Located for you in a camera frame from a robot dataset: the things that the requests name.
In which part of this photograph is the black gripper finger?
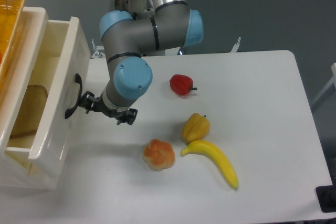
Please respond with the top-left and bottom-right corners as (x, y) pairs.
(116, 109), (138, 125)
(79, 91), (101, 114)

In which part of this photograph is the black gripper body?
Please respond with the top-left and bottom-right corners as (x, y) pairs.
(99, 95), (120, 118)

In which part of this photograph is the white top drawer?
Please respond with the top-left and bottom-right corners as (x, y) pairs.
(7, 17), (90, 189)

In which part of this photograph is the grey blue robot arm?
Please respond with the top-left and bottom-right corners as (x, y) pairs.
(77, 0), (204, 124)

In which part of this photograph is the white drawer cabinet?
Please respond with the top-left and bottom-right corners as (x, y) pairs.
(1, 7), (48, 189)

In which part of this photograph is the orange bread roll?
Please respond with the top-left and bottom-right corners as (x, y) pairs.
(142, 139), (175, 171)

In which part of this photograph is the red bell pepper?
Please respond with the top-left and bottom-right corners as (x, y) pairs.
(170, 74), (198, 96)

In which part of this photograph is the bagged brown bread slice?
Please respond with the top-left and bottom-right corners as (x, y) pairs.
(10, 85), (48, 139)

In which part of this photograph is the yellow bell pepper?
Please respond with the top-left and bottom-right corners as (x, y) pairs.
(182, 113), (210, 143)

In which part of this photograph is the yellow banana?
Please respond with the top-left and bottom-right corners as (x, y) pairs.
(181, 140), (238, 189)

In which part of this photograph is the yellow wicker basket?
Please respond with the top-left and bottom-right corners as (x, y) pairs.
(1, 0), (26, 88)

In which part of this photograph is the black device at edge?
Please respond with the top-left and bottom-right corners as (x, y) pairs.
(316, 185), (335, 213)

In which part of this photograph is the black drawer handle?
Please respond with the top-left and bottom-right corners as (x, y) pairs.
(65, 73), (83, 120)

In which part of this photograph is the metal table clamp bracket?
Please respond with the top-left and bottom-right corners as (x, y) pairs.
(91, 39), (105, 59)

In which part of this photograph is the white table clamp bracket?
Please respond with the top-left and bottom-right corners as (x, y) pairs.
(230, 37), (241, 53)

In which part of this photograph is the white frame at right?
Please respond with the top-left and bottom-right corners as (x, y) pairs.
(310, 63), (335, 113)

